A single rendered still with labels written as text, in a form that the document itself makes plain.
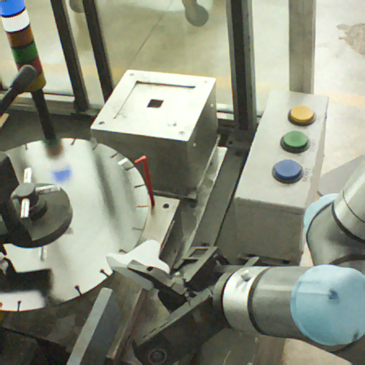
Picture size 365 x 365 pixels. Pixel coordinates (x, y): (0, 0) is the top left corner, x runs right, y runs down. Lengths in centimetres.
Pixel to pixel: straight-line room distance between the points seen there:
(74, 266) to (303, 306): 35
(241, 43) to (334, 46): 187
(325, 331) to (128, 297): 39
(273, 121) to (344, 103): 153
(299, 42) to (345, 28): 200
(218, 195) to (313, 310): 59
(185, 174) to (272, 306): 52
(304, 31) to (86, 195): 47
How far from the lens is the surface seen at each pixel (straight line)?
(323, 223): 73
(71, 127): 135
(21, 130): 139
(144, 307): 91
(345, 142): 238
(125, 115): 110
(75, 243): 83
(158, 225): 96
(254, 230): 97
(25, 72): 67
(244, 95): 114
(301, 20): 106
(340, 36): 301
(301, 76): 112
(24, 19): 103
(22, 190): 85
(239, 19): 105
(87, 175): 92
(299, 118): 104
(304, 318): 58
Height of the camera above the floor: 157
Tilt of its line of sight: 45 degrees down
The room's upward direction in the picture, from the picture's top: 8 degrees counter-clockwise
